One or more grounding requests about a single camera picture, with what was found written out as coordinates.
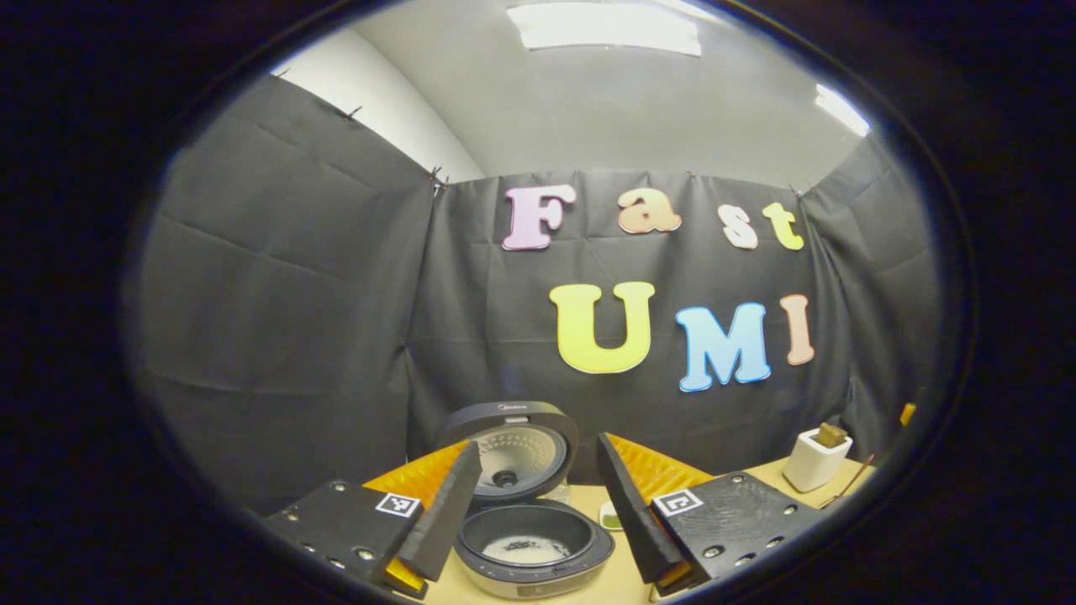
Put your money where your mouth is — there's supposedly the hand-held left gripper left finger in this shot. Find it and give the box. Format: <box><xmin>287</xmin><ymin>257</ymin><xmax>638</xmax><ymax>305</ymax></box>
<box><xmin>265</xmin><ymin>440</ymin><xmax>483</xmax><ymax>600</ymax></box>

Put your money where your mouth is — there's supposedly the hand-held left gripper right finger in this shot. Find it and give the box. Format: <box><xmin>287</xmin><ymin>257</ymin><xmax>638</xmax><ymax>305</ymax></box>
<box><xmin>596</xmin><ymin>432</ymin><xmax>823</xmax><ymax>598</ymax></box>

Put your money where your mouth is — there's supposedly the brown wooden spoon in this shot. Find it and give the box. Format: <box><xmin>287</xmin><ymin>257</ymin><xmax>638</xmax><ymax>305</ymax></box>
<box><xmin>821</xmin><ymin>454</ymin><xmax>876</xmax><ymax>509</ymax></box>

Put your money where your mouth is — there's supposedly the white rice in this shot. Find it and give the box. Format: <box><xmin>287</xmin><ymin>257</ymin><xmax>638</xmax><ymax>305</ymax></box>
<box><xmin>503</xmin><ymin>535</ymin><xmax>574</xmax><ymax>565</ymax></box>

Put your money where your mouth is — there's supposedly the dark grey rice cooker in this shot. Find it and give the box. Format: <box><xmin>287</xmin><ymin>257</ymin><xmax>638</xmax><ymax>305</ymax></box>
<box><xmin>435</xmin><ymin>401</ymin><xmax>616</xmax><ymax>599</ymax></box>

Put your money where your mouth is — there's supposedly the white toaster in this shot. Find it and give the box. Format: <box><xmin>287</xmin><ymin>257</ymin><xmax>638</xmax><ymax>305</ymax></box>
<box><xmin>782</xmin><ymin>427</ymin><xmax>854</xmax><ymax>493</ymax></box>

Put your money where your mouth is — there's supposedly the black backdrop cloth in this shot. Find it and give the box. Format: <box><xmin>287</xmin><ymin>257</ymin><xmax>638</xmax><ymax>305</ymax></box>
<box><xmin>126</xmin><ymin>74</ymin><xmax>947</xmax><ymax>518</ymax></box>

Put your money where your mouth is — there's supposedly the small ceiling light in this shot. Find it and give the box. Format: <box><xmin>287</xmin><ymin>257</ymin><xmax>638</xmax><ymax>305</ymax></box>
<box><xmin>814</xmin><ymin>82</ymin><xmax>872</xmax><ymax>138</ymax></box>

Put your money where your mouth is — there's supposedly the long ceiling light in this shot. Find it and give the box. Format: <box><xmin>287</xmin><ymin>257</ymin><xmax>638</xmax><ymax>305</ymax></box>
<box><xmin>507</xmin><ymin>3</ymin><xmax>703</xmax><ymax>57</ymax></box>

